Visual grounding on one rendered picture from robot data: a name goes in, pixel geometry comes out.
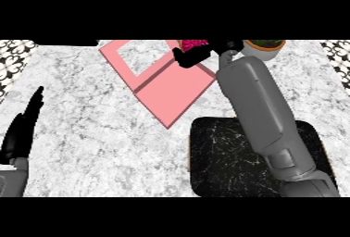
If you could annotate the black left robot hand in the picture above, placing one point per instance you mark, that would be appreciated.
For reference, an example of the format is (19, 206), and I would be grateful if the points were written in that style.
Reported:
(21, 135)

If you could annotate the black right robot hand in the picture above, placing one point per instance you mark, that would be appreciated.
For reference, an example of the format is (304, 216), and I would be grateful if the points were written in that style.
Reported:
(194, 58)

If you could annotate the pink cupcake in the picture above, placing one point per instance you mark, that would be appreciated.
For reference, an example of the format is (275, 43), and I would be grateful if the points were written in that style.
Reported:
(194, 44)

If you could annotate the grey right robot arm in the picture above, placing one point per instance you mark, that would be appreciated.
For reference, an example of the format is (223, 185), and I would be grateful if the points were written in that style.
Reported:
(260, 108)

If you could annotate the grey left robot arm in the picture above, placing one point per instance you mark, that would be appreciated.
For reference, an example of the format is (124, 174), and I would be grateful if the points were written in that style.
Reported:
(12, 179)

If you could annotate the pink flat cardboard box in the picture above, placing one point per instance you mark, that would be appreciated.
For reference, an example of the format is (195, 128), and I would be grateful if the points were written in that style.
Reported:
(174, 92)

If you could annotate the black marble tray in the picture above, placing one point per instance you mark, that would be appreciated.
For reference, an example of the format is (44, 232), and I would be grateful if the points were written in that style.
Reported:
(219, 157)

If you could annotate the white potted plant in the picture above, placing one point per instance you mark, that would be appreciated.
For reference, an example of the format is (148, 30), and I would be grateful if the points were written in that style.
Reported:
(266, 51)

